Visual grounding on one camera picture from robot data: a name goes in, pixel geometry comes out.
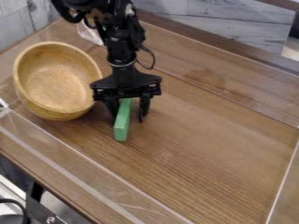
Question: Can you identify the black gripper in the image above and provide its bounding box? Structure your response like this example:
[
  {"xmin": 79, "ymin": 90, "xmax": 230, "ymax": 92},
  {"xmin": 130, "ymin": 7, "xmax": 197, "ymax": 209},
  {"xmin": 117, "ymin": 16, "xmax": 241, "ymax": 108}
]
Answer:
[{"xmin": 90, "ymin": 72, "xmax": 163, "ymax": 122}]

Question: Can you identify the green rectangular block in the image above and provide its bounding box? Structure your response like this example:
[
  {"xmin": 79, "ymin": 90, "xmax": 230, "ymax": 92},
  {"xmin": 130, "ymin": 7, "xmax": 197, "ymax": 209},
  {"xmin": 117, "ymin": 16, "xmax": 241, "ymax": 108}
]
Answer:
[{"xmin": 114, "ymin": 98, "xmax": 134, "ymax": 142}]

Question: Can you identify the brown wooden bowl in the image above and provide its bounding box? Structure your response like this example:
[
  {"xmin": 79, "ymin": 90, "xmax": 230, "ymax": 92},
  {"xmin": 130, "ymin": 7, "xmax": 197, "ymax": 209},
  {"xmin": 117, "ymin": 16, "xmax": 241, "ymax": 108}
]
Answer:
[{"xmin": 14, "ymin": 41, "xmax": 103, "ymax": 121}]

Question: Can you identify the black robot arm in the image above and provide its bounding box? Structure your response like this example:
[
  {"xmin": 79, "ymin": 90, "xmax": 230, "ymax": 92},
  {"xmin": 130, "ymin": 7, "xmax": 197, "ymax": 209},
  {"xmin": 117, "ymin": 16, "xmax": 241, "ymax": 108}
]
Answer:
[{"xmin": 51, "ymin": 0, "xmax": 163, "ymax": 119}]

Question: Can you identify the black table leg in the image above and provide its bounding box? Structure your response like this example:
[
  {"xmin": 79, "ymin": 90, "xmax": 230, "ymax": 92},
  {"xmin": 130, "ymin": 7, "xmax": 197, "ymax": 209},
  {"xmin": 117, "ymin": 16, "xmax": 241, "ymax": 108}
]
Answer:
[{"xmin": 30, "ymin": 182, "xmax": 45, "ymax": 202}]

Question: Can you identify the clear acrylic corner bracket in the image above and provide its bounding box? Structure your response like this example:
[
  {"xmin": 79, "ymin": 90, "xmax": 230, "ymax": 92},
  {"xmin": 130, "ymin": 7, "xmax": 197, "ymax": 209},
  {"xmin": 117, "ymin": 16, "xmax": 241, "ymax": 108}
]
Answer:
[{"xmin": 77, "ymin": 22, "xmax": 105, "ymax": 46}]

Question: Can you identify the clear acrylic barrier wall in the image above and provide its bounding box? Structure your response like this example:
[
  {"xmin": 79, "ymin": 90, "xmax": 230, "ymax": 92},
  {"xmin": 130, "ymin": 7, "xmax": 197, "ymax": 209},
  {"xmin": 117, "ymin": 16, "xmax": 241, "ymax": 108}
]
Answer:
[{"xmin": 0, "ymin": 12, "xmax": 299, "ymax": 224}]

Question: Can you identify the black table clamp mount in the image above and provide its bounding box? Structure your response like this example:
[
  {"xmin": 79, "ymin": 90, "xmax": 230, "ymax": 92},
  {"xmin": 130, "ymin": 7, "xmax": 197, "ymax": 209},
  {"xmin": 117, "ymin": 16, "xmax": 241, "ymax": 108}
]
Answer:
[{"xmin": 26, "ymin": 198, "xmax": 69, "ymax": 224}]

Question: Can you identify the black cable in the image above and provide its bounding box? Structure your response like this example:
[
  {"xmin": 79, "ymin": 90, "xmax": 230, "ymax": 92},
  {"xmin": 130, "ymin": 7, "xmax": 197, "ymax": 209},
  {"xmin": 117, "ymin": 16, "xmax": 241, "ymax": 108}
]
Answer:
[{"xmin": 0, "ymin": 198, "xmax": 31, "ymax": 224}]

